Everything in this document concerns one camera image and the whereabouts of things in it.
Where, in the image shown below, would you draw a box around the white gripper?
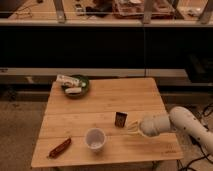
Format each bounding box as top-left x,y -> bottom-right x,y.
126,115 -> 171,137

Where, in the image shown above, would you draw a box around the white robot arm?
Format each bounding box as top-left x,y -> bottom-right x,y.
126,106 -> 213,156

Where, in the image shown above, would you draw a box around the dark upright eraser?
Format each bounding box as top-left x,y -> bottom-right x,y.
115,112 -> 127,127

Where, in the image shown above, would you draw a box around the white paper cup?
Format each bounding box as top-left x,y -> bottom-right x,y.
85,128 -> 106,153

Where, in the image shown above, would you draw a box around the wooden table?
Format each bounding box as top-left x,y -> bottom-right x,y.
31,78 -> 183,168

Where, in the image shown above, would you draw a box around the green bowl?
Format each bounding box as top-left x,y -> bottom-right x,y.
61,75 -> 90,98

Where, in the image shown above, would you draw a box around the white packet lower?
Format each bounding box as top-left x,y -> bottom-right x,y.
65,87 -> 82,94

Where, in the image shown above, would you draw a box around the white packet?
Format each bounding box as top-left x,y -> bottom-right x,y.
65,87 -> 82,94
56,74 -> 80,86

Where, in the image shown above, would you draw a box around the white packet upper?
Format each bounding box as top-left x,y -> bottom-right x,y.
56,74 -> 80,86

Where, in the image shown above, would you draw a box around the clutter tray on shelf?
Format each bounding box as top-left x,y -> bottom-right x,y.
112,0 -> 174,18

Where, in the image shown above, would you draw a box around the black floor cables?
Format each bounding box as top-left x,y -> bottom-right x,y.
176,103 -> 213,171

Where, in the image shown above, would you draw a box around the metal shelf rail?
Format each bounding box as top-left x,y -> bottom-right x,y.
0,67 -> 187,84

